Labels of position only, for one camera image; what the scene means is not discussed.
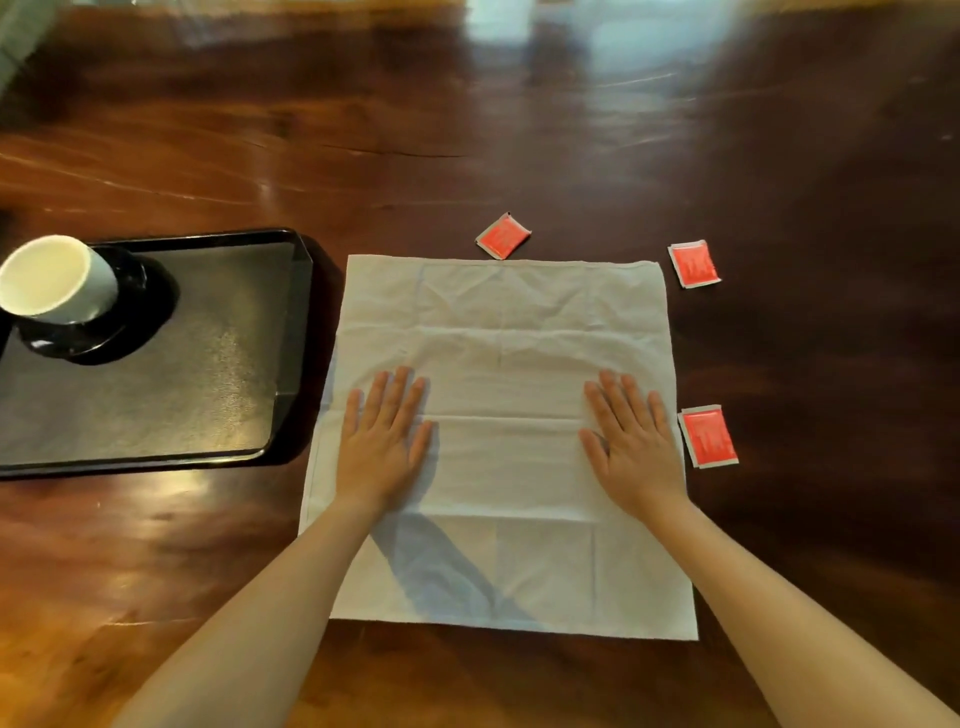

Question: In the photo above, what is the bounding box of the person's right forearm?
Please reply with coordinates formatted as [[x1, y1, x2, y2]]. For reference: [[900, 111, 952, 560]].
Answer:
[[643, 496, 960, 728]]

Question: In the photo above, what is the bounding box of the person's left hand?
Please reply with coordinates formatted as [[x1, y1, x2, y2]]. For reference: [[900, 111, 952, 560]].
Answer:
[[335, 366, 435, 516]]

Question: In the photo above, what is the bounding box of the person's left forearm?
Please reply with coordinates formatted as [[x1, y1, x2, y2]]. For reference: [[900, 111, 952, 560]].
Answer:
[[111, 495, 380, 728]]

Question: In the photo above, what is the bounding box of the red square packet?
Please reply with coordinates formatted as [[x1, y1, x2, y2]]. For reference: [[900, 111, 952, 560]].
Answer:
[[667, 239, 723, 291], [474, 212, 534, 261], [677, 405, 741, 471]]

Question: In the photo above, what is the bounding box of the person's right hand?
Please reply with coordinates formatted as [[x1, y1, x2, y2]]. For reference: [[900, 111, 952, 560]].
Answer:
[[578, 369, 690, 525]]

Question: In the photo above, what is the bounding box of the black rectangular tray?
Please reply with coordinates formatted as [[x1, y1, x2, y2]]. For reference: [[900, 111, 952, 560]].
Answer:
[[0, 228, 315, 480]]

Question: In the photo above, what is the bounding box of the white cloth napkin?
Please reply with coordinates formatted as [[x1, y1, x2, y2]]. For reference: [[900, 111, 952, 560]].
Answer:
[[298, 254, 700, 643]]

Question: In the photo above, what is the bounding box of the black saucer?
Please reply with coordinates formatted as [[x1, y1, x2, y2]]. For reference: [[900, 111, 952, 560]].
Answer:
[[15, 244, 180, 367]]

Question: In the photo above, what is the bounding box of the white cup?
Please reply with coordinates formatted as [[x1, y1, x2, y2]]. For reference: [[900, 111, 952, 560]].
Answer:
[[0, 234, 120, 327]]

